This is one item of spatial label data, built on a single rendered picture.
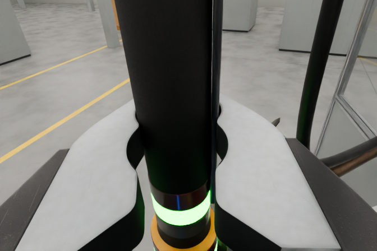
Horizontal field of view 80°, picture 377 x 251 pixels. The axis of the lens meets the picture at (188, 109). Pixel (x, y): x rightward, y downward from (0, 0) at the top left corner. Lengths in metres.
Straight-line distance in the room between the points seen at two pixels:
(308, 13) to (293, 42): 0.62
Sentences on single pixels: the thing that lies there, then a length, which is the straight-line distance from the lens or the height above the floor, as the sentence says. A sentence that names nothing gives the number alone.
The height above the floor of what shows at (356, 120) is 0.99.
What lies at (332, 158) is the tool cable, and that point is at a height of 1.54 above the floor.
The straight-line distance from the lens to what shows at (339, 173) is 0.27.
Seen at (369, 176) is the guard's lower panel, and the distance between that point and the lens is 1.38.
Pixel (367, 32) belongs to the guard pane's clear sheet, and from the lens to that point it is 1.49.
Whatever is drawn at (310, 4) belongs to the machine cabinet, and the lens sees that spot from 5.57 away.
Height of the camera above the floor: 1.69
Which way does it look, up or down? 32 degrees down
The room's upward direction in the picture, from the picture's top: 3 degrees counter-clockwise
